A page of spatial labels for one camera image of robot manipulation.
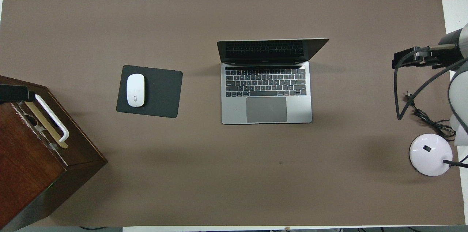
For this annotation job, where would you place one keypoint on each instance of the dark brown wooden box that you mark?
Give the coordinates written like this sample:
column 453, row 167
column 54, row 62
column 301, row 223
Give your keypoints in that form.
column 25, row 166

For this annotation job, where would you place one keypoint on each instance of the white computer mouse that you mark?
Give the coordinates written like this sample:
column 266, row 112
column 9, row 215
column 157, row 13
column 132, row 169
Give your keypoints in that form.
column 135, row 90

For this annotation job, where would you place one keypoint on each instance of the large brown table mat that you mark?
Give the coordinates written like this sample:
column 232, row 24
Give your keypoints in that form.
column 256, row 12

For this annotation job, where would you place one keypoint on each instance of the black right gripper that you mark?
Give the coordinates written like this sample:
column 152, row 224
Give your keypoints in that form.
column 451, row 56

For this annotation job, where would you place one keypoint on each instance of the brass plate on box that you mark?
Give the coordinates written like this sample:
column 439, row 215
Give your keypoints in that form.
column 36, row 115

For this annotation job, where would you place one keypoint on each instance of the white desk lamp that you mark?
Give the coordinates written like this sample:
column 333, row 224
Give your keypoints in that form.
column 427, row 158

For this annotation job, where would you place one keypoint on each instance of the silver laptop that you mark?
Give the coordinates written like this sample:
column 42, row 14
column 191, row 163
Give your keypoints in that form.
column 299, row 111

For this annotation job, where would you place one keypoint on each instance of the black mouse pad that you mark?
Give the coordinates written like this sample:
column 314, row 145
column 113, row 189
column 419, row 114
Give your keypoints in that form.
column 161, row 93

